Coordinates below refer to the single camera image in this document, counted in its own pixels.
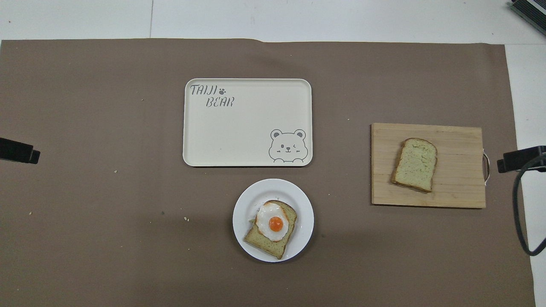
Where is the white round plate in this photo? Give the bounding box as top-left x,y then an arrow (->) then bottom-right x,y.
232,178 -> 315,263

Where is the cream tray with bear print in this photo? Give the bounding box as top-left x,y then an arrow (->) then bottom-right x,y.
183,78 -> 313,167

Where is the fried egg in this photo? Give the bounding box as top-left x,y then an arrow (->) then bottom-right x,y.
255,202 -> 290,243

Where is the bread slice under egg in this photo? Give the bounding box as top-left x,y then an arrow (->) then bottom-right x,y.
243,200 -> 298,260

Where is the plain bread slice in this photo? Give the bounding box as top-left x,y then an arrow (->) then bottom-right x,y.
390,138 -> 439,194

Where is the wooden cutting board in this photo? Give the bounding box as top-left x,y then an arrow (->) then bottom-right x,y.
371,123 -> 490,209

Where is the black stand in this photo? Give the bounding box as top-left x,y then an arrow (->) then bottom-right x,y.
509,0 -> 546,24

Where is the black cable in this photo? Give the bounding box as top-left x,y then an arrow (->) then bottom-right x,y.
512,153 -> 546,257

